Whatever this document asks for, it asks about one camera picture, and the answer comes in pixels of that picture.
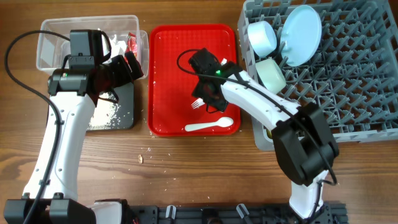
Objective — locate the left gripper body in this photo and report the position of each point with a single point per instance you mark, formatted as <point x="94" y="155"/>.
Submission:
<point x="117" y="72"/>

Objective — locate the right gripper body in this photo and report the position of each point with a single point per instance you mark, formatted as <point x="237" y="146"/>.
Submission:
<point x="212" y="104"/>

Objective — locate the white plastic fork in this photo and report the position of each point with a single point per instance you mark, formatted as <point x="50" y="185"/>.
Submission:
<point x="197" y="103"/>

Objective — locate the white napkin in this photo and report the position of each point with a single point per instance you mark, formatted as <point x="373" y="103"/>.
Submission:
<point x="118" y="44"/>

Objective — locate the red snack wrapper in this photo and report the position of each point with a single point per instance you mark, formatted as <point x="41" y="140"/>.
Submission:
<point x="131" y="44"/>

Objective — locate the white plastic spoon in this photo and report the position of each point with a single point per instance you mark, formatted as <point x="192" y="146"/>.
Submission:
<point x="223" y="122"/>

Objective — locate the green bowl with food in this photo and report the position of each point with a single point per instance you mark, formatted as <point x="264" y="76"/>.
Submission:
<point x="271" y="75"/>

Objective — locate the yellow plastic cup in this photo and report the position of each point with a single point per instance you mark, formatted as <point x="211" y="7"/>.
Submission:
<point x="269" y="134"/>

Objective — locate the light blue bowl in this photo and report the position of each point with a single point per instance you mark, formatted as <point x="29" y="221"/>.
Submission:
<point x="262" y="38"/>

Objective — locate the light blue plate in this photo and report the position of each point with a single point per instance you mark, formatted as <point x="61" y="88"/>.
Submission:
<point x="301" y="35"/>

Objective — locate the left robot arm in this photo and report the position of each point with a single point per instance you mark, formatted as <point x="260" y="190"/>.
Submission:
<point x="74" y="90"/>

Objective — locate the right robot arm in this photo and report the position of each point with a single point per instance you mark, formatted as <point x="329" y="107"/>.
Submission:
<point x="304" y="144"/>

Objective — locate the black waste tray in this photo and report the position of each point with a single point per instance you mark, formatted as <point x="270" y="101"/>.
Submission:
<point x="124" y="105"/>

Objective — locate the clear plastic waste bin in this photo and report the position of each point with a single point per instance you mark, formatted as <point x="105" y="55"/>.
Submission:
<point x="51" y="50"/>

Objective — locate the grey dishwasher rack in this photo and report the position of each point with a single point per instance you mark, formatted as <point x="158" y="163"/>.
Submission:
<point x="353" y="74"/>

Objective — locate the red serving tray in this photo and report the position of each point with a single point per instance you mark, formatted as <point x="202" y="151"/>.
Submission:
<point x="170" y="89"/>

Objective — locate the spilled rice in tray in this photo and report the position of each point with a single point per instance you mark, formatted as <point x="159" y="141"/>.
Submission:
<point x="105" y="115"/>

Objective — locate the food crumb on table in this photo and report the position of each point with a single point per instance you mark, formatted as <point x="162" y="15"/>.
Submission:
<point x="140" y="159"/>

